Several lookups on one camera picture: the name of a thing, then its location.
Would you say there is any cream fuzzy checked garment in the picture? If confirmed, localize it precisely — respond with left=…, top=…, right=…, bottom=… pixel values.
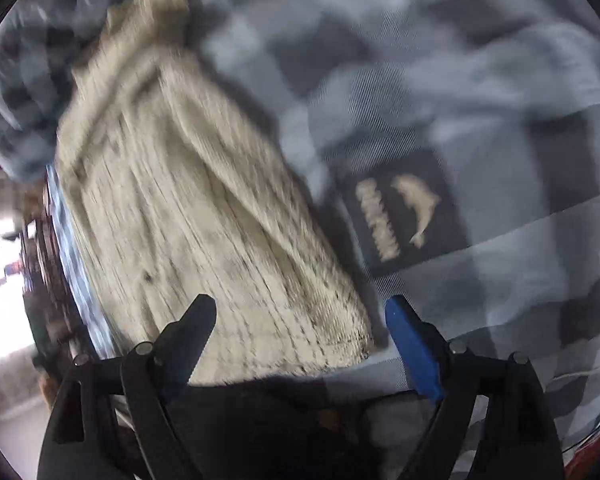
left=55, top=0, right=374, bottom=385

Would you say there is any blue grey checkered bedsheet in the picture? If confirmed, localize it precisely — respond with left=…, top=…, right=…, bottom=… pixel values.
left=0, top=0, right=600, bottom=455

